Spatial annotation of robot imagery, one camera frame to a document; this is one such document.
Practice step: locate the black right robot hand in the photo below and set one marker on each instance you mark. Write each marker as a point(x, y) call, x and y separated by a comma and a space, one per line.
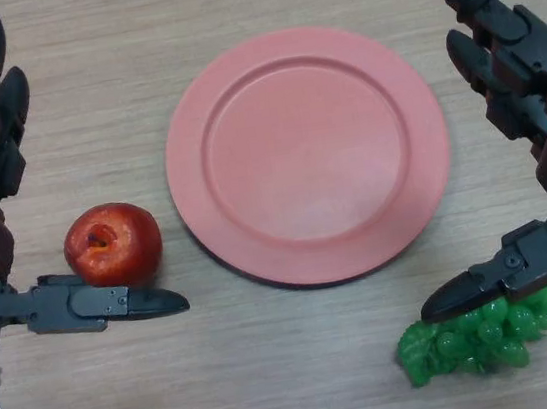
point(544, 78)

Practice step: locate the red apple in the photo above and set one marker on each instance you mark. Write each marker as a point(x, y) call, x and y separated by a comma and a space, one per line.
point(117, 240)

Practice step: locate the pink round plate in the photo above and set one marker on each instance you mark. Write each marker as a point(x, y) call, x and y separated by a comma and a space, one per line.
point(308, 159)

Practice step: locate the green plastic grape bunch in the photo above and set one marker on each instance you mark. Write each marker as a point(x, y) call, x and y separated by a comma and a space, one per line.
point(478, 339)

